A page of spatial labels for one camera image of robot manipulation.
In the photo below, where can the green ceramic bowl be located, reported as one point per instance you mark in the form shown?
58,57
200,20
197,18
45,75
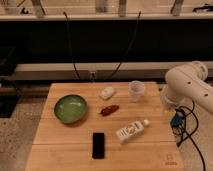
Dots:
70,108

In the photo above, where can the blue cable connector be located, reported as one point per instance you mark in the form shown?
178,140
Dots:
177,119

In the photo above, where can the white plastic bottle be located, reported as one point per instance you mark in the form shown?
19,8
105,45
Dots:
132,130

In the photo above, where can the black smartphone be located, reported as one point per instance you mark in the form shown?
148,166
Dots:
98,146

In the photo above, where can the clear plastic cup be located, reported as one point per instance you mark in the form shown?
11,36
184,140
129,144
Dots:
136,90

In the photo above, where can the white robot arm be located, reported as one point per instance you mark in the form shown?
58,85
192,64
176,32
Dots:
188,81

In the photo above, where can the wall power outlet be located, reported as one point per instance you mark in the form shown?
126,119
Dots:
92,75

